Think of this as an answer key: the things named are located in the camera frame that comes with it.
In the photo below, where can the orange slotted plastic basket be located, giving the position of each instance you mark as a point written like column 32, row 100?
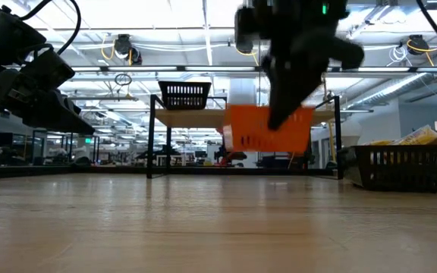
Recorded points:
column 249, row 129

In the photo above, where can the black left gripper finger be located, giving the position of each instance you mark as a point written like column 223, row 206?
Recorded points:
column 59, row 115
column 72, row 105

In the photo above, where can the wooden shelf riser black legs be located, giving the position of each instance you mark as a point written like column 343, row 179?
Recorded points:
column 188, row 118

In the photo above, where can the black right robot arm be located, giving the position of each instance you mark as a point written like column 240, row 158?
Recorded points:
column 294, row 7

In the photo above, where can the black aluminium rig frame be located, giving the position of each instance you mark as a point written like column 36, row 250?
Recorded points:
column 13, row 171

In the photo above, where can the yellow snack pack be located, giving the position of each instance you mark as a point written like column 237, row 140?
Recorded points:
column 423, row 136

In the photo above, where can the black slotted plastic basket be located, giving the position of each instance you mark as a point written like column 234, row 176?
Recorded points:
column 400, row 148
column 184, row 95

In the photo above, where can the white round column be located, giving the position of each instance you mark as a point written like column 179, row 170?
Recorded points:
column 241, row 93

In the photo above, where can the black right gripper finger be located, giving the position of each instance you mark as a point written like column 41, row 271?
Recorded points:
column 277, row 106
column 298, row 102

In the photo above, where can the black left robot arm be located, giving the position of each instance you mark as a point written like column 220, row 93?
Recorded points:
column 2, row 34

